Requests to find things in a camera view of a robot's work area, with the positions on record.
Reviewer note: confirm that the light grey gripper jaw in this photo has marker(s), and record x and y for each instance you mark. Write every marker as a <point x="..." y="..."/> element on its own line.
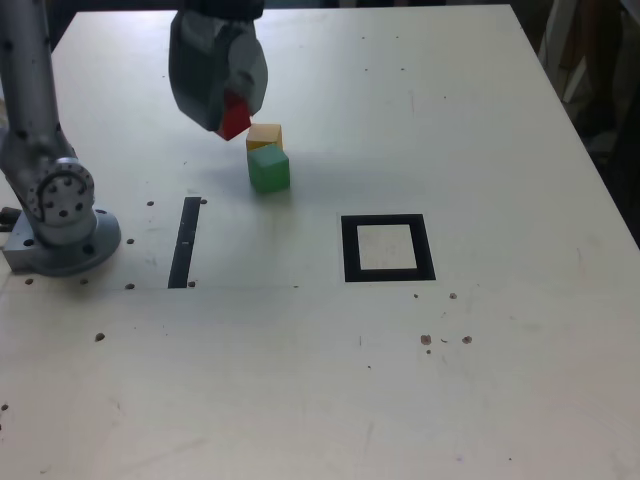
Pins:
<point x="250" y="65"/>

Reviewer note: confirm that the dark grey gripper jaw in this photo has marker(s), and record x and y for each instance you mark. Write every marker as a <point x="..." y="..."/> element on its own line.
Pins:
<point x="195" y="70"/>

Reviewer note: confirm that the red cube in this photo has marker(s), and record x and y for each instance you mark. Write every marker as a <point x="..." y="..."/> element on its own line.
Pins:
<point x="235" y="122"/>

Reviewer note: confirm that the yellow cube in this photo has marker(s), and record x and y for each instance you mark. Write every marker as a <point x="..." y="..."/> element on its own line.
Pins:
<point x="265" y="135"/>

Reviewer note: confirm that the green cube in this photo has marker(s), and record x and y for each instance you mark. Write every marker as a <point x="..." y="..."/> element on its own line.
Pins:
<point x="270" y="170"/>

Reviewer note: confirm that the black tape square outline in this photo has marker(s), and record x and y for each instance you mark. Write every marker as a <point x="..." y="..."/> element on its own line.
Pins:
<point x="350" y="250"/>

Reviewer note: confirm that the black tape strip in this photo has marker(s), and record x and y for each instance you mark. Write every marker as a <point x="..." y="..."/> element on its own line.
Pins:
<point x="184" y="240"/>

